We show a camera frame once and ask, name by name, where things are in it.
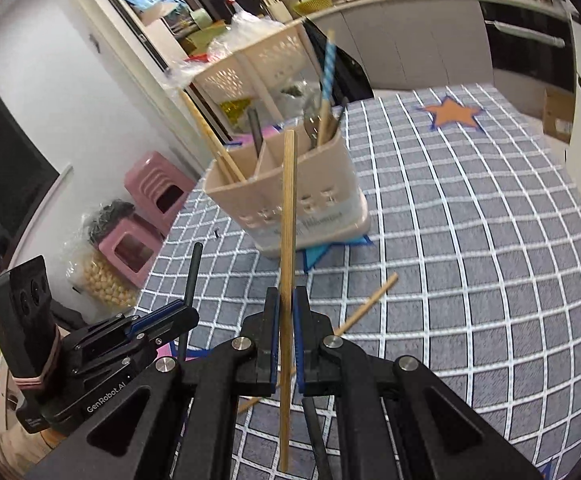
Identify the grey checked tablecloth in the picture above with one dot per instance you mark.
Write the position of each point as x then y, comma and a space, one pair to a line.
484, 229

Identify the black plastic bag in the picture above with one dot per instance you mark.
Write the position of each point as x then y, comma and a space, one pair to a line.
349, 80

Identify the small pink plastic stool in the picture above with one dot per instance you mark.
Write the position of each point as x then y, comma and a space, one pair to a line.
132, 247

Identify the green colander basket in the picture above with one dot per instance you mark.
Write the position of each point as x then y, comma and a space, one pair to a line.
307, 7

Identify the beige utensil holder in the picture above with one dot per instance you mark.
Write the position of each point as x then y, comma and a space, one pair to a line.
330, 205

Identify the plain wooden chopstick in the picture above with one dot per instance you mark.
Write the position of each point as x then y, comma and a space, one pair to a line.
288, 252

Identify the wooden chopstick on table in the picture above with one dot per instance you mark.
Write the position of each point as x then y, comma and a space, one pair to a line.
354, 318

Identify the grey kitchen cabinets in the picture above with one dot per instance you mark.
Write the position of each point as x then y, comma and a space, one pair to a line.
413, 44

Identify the beige plastic basket rack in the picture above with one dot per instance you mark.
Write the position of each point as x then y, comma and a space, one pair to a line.
278, 76

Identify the metal spoon black handle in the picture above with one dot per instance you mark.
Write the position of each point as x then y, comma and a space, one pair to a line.
311, 120

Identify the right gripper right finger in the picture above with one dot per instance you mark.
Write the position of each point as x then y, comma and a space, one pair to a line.
315, 373

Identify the yellow patterned chopstick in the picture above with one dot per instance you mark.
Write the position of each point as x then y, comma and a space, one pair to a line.
224, 160

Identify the black utensil handle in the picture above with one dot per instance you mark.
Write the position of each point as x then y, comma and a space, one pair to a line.
335, 127

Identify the black built-in oven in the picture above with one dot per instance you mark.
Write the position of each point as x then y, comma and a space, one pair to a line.
530, 43

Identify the orange star sticker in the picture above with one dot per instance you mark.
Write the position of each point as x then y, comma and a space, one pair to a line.
451, 112

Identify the black chopstick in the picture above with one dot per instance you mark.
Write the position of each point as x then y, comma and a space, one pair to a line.
256, 131
189, 297

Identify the knife block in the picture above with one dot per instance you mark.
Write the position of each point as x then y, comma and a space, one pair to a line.
278, 10

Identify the large pink plastic stool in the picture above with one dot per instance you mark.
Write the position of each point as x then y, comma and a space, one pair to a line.
159, 189

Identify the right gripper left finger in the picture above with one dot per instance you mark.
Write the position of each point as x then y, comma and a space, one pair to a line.
258, 373

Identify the green dish soap bottle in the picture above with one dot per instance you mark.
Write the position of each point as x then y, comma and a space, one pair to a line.
234, 7

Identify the blue patterned chopstick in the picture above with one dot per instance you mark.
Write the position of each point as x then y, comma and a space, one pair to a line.
327, 86

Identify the cardboard box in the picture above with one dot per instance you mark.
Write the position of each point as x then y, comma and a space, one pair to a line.
558, 114

